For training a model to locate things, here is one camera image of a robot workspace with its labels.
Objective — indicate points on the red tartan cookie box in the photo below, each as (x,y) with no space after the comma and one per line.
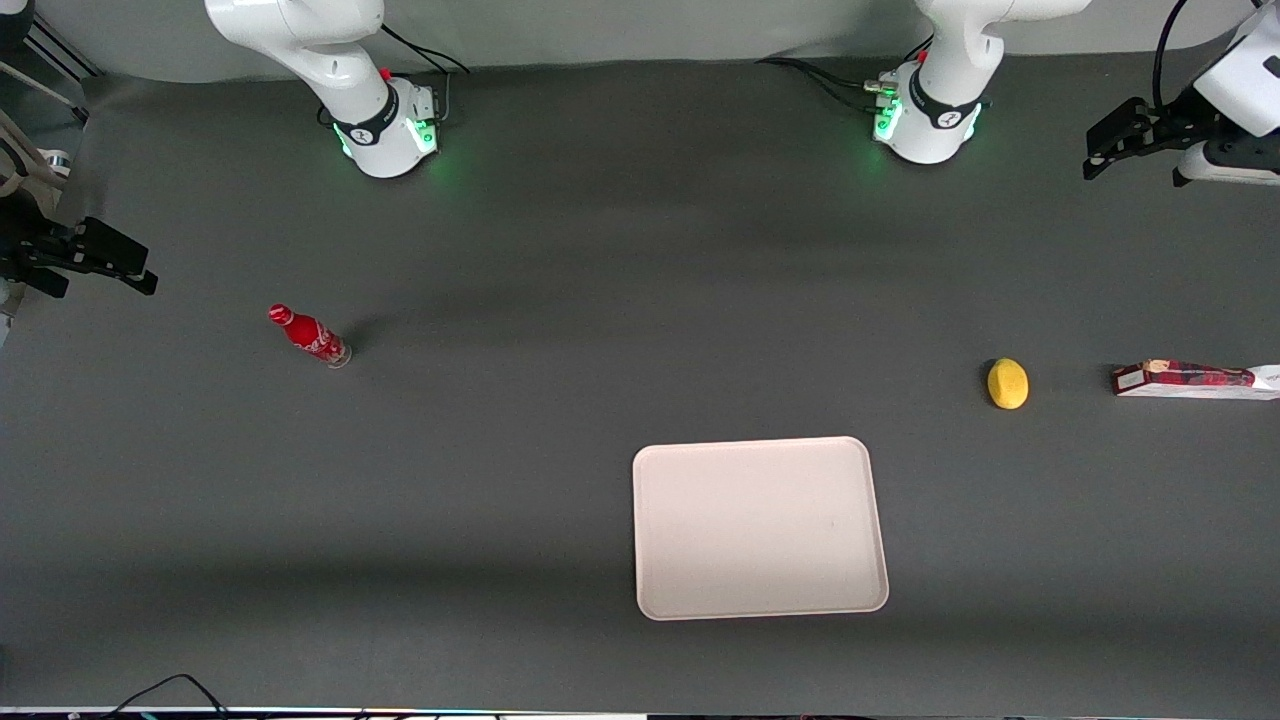
(1195,380)

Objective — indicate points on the black tripod stand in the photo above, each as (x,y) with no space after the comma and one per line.
(45,50)

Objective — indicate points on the red cola bottle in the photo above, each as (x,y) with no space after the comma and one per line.
(308,334)

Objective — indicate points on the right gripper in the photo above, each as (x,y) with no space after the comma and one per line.
(30,247)

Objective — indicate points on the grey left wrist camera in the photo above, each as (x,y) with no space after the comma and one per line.
(1230,160)

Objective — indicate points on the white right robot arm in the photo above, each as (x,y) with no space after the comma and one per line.
(330,50)

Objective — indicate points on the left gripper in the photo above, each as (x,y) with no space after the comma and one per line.
(1176,126)

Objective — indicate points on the yellow lemon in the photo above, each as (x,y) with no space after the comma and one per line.
(1008,384)

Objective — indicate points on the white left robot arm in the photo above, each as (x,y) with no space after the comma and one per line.
(945,60)

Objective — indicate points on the cream plastic tray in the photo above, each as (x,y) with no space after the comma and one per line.
(760,528)

